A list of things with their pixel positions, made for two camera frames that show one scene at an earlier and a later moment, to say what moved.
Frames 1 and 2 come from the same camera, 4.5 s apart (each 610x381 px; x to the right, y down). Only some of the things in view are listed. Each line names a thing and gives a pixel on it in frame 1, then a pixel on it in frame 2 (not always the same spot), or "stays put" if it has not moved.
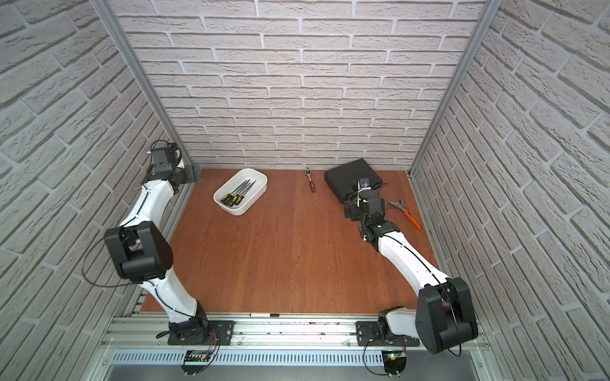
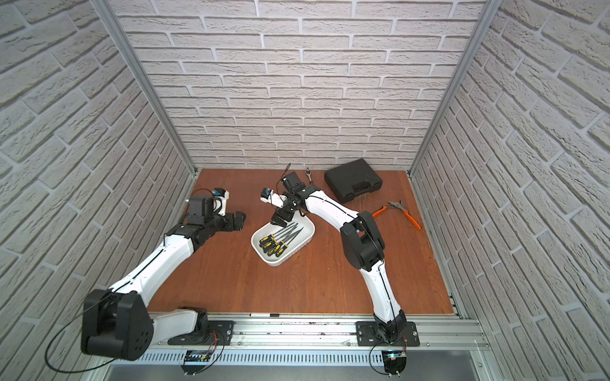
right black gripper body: x=353 y=207 → x=290 y=202
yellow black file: x=237 y=196 → x=268 y=248
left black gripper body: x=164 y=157 → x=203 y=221
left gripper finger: x=193 y=173 → x=240 y=218
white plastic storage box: x=241 y=191 → x=274 y=244
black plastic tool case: x=343 y=180 stays put
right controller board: x=395 y=361 stays put
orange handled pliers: x=399 y=205 stays put
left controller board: x=195 y=360 stays put
